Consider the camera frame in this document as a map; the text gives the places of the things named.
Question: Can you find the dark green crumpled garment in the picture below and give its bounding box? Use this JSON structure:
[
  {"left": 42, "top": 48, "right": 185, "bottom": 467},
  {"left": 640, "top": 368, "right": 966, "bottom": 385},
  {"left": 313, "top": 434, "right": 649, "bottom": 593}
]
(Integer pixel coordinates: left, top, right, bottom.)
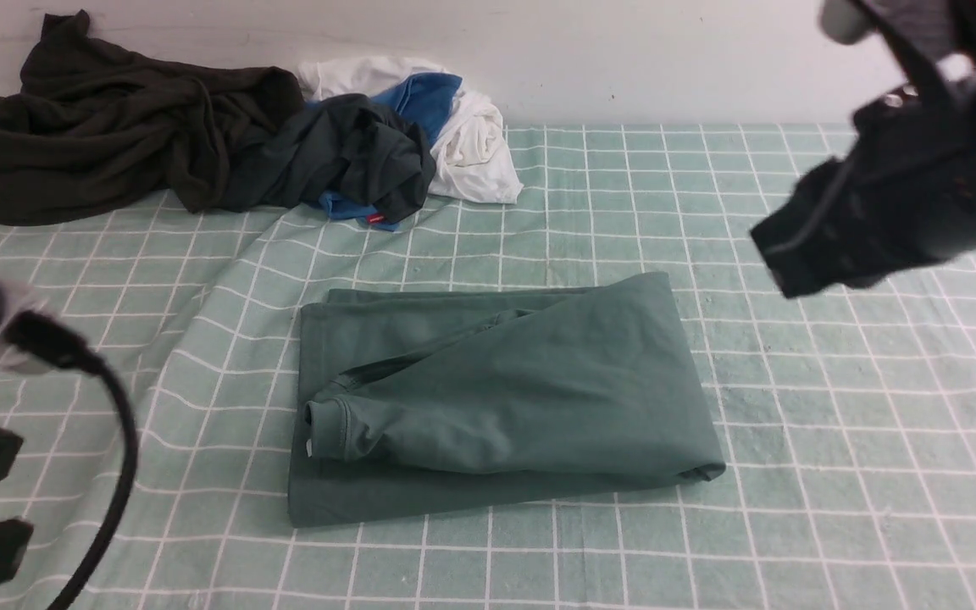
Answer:
[{"left": 216, "top": 94, "right": 436, "bottom": 223}]

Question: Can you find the green long-sleeve shirt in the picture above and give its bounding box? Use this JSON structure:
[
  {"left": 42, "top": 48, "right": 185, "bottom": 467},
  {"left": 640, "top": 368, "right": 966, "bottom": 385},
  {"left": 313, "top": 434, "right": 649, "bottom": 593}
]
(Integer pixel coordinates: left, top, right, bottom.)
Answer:
[{"left": 287, "top": 273, "right": 727, "bottom": 528}]

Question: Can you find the white crumpled garment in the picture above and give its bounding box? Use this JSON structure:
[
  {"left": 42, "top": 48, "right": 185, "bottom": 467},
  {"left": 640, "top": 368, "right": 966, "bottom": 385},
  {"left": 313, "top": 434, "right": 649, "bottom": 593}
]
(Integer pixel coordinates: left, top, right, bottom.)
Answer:
[{"left": 297, "top": 55, "right": 523, "bottom": 205}]

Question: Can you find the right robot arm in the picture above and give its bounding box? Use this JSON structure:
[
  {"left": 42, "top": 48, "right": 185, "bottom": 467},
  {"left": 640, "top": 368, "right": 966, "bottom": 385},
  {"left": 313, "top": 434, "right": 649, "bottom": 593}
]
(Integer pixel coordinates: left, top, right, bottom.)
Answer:
[{"left": 751, "top": 1, "right": 976, "bottom": 300}]

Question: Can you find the green checkered tablecloth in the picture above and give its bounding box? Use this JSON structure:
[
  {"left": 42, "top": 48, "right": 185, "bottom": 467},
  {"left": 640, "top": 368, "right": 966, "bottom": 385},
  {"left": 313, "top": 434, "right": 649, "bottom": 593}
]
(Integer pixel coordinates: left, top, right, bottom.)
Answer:
[{"left": 0, "top": 124, "right": 976, "bottom": 609}]

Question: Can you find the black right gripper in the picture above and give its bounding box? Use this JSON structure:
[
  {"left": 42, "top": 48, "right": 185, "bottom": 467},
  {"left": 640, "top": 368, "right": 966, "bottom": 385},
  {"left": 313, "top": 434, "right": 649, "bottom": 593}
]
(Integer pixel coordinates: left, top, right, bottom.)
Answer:
[{"left": 751, "top": 65, "right": 976, "bottom": 300}]

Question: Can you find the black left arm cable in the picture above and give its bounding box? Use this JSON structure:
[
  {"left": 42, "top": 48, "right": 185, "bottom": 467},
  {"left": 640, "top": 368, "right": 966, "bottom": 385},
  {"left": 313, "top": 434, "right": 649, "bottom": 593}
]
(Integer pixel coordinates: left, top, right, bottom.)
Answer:
[{"left": 5, "top": 310, "right": 140, "bottom": 610}]

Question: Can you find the dark brown crumpled garment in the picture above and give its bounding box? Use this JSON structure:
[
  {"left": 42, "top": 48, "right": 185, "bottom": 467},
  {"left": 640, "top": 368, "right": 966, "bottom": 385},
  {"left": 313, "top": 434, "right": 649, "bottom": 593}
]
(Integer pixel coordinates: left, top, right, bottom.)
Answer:
[{"left": 0, "top": 11, "right": 303, "bottom": 225}]

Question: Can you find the blue crumpled garment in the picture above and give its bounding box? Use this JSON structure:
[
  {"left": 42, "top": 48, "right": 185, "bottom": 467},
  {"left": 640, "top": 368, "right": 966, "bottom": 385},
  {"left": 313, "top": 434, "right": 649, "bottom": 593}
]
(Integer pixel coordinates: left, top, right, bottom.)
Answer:
[{"left": 308, "top": 72, "right": 463, "bottom": 232}]

